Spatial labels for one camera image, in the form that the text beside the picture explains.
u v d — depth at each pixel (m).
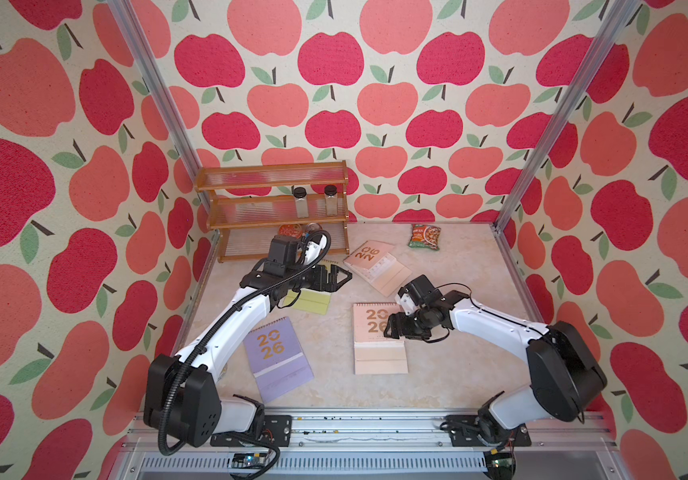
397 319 0.78
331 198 0.98
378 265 1.07
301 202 0.98
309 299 0.98
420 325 0.74
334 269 0.70
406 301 0.83
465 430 0.73
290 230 1.14
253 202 1.18
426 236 1.15
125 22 0.70
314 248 0.71
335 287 0.71
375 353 0.86
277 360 0.86
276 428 0.75
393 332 0.79
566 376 0.43
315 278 0.70
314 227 1.05
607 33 0.72
